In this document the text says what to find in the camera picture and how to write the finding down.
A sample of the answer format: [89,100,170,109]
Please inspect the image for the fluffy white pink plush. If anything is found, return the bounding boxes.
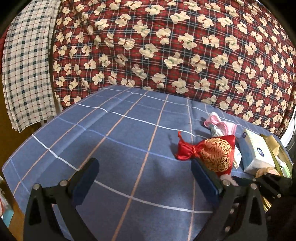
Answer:
[220,174,238,186]

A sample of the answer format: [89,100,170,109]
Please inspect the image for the red gold satin pouch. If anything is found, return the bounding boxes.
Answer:
[175,131,235,177]

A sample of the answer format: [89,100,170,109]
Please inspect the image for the gold metal tin box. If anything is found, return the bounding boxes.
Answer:
[255,135,293,211]

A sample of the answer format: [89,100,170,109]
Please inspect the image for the tissue pack with blue dots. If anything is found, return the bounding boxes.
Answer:
[238,129,275,175]

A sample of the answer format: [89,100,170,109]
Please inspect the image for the pink white small sock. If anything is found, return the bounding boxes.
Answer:
[204,112,237,137]

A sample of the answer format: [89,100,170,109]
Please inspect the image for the blue checked bed sheet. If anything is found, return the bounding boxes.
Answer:
[1,84,287,241]

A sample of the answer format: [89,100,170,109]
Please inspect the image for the red plaid bear quilt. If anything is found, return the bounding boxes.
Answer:
[52,1,295,137]

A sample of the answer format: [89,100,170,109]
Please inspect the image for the white green plaid cloth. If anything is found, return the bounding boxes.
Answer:
[1,1,61,132]

